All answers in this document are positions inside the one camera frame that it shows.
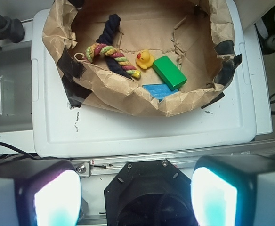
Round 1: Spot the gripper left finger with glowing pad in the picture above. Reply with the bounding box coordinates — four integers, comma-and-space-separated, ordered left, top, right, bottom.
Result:
0, 159, 81, 226

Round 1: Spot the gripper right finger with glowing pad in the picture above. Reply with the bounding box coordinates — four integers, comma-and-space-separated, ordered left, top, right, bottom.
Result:
191, 154, 275, 226

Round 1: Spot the yellow rubber duck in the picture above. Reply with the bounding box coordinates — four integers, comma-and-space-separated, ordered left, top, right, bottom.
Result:
135, 49, 155, 70

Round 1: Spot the white plastic bin lid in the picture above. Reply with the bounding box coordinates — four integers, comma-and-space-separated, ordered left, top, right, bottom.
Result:
32, 9, 257, 158

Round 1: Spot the clear plastic container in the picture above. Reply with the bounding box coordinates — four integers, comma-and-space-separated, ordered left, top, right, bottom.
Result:
0, 41, 32, 133

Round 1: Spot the blue ridged block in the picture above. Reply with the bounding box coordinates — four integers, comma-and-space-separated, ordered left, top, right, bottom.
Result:
142, 84, 179, 102

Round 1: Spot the green rectangular block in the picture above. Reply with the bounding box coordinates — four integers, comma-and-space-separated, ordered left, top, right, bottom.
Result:
153, 56, 187, 91

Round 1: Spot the crumpled brown paper liner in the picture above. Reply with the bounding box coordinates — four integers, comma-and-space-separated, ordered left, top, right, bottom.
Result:
42, 0, 242, 117

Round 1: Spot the black clamp knob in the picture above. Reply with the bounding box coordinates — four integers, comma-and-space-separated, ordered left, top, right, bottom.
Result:
0, 14, 25, 51

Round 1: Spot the black cable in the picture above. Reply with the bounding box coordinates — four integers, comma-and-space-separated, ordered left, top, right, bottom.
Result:
0, 140, 65, 161

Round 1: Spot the aluminium extrusion rail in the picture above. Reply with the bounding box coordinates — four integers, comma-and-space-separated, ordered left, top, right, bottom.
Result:
71, 138, 275, 179

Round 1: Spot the black octagonal mount plate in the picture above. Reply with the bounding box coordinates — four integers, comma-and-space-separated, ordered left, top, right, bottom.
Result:
104, 159, 198, 226

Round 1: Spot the multicolour twisted rope toy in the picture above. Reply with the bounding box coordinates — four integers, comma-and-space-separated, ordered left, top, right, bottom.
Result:
74, 43, 141, 79

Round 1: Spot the dark navy rope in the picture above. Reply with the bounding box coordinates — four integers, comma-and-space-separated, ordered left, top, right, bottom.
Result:
96, 14, 135, 80

